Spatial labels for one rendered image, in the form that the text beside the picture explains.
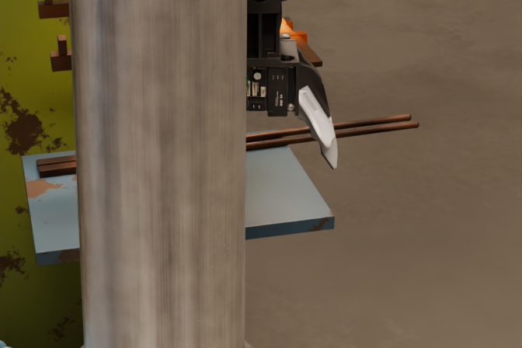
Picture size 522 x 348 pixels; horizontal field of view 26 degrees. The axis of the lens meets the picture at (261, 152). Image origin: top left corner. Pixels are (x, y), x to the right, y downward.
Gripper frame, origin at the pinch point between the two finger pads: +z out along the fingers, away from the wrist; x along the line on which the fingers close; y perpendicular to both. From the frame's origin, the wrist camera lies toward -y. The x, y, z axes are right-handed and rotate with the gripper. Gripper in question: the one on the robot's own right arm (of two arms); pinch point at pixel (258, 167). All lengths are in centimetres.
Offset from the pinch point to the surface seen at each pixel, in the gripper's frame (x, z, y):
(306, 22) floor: 27, 93, -323
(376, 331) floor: 29, 93, -109
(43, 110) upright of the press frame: -34, 24, -73
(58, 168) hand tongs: -28, 23, -47
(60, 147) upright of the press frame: -32, 32, -74
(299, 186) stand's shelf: 6.9, 23.8, -42.8
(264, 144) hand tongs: 2, 23, -55
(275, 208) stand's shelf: 3.2, 23.8, -36.1
